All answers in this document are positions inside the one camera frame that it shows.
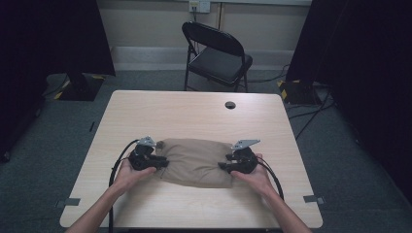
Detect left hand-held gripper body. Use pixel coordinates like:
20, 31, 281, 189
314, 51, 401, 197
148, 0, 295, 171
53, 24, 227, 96
128, 135, 163, 172

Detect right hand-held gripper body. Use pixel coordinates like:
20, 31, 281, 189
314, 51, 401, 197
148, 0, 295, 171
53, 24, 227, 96
227, 139, 261, 175

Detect khaki pants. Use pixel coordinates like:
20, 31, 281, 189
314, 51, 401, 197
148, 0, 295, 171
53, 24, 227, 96
154, 138, 235, 189

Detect person's right hand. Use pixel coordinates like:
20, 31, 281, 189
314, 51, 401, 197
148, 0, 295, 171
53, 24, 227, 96
230, 152, 277, 196

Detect person's left hand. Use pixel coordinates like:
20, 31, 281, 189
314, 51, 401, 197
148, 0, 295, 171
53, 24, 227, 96
112, 158, 158, 194

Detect grey tape strip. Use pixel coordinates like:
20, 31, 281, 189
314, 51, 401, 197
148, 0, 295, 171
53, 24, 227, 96
54, 197, 82, 209
302, 194, 326, 205

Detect black stand base yellow stripes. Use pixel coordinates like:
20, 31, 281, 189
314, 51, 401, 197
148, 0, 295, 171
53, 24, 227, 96
276, 79, 323, 106

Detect black folding chair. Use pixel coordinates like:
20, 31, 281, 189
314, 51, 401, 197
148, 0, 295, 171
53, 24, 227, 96
181, 20, 254, 93

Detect black curtain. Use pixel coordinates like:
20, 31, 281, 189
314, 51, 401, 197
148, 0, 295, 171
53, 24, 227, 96
0, 0, 117, 163
286, 0, 412, 204

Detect right hand-held gripper cable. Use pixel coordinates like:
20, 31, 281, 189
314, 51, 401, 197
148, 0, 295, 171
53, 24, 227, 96
257, 156, 286, 201

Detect hand-held gripper cable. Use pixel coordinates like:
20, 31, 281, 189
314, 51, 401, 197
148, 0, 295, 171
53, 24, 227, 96
108, 139, 140, 233
257, 156, 286, 201

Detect left hand-held gripper cable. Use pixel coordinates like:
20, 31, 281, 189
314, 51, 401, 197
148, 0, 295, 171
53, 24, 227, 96
108, 139, 140, 233

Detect black floor cable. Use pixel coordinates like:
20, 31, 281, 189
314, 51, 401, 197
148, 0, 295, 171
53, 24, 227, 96
287, 90, 336, 141
247, 63, 292, 84

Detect wall conduit pipe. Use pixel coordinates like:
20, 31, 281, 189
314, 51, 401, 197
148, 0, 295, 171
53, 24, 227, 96
218, 2, 225, 31

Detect white wall outlet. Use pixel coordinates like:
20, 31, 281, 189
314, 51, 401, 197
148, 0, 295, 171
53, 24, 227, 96
189, 0, 212, 15

